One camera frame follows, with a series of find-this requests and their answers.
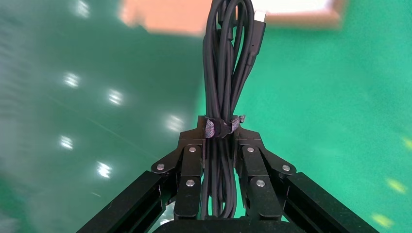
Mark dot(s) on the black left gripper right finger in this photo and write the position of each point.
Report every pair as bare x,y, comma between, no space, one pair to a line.
257,167

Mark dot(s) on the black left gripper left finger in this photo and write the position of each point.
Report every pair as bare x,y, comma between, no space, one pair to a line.
190,167

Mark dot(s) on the brown cardboard box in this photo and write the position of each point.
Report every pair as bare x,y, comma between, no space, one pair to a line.
167,16

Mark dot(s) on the green table cloth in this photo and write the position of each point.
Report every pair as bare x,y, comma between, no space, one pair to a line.
322,96

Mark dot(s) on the white printed paper sheet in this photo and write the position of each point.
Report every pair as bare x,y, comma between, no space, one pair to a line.
289,4

